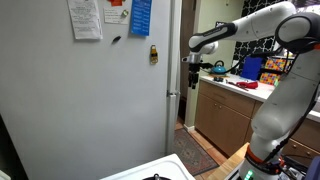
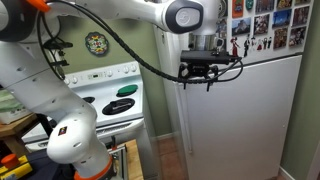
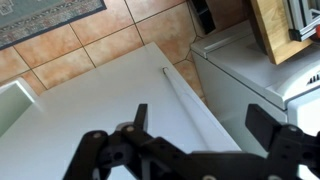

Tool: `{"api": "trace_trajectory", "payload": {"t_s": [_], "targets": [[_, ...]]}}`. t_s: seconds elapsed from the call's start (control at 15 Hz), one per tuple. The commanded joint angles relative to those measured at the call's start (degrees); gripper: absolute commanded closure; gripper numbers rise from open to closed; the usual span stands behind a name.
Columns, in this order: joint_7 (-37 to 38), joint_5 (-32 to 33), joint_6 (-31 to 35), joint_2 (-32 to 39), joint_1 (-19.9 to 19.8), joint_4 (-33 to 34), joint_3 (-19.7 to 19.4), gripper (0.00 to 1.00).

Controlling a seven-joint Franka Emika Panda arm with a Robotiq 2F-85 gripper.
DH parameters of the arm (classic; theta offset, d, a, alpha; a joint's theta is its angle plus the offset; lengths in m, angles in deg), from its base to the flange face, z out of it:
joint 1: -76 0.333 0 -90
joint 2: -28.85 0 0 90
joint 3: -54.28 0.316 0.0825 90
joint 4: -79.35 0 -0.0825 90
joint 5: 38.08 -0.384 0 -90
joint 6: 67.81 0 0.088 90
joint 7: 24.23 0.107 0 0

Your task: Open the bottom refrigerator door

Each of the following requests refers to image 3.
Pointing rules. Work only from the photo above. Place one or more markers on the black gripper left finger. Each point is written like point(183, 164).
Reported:
point(100, 156)

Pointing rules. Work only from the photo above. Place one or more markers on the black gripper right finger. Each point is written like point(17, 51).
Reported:
point(286, 146)

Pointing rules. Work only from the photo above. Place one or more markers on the white table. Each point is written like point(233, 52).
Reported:
point(93, 100)

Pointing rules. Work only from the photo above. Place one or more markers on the white cabinet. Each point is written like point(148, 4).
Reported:
point(233, 76)

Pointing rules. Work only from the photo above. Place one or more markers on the wooden base board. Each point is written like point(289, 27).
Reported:
point(271, 30)

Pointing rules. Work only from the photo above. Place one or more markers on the orange black clamp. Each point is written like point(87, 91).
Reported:
point(317, 31)

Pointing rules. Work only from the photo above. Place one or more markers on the patterned floor rug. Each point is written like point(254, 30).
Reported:
point(40, 16)

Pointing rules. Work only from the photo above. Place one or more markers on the black floor bin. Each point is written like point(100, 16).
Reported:
point(201, 15)

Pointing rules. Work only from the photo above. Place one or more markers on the aluminium profile frame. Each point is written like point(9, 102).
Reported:
point(300, 16)

